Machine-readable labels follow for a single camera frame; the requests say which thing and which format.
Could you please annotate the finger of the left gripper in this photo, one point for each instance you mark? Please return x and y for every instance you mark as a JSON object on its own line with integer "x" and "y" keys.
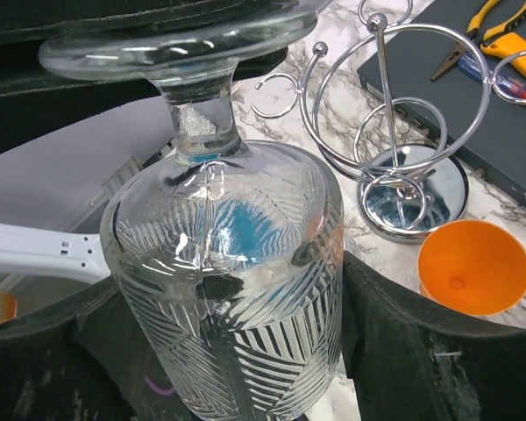
{"x": 34, "y": 103}
{"x": 22, "y": 21}

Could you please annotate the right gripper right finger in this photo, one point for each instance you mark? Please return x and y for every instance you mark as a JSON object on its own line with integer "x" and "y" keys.
{"x": 413, "y": 359}

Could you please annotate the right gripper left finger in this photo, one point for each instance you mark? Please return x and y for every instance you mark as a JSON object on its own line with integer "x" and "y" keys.
{"x": 83, "y": 358}

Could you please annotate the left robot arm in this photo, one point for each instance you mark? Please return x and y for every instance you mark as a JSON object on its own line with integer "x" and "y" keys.
{"x": 30, "y": 251}

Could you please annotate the orange plastic goblet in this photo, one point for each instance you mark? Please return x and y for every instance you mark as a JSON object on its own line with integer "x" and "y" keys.
{"x": 472, "y": 266}

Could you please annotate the blue plastic goblet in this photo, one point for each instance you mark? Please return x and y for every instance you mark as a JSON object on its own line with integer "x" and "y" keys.
{"x": 237, "y": 223}

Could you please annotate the red blue screwdriver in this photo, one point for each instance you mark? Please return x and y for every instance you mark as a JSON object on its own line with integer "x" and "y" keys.
{"x": 508, "y": 81}

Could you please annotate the orange handled pliers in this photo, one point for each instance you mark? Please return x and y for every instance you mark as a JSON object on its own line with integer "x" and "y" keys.
{"x": 486, "y": 40}

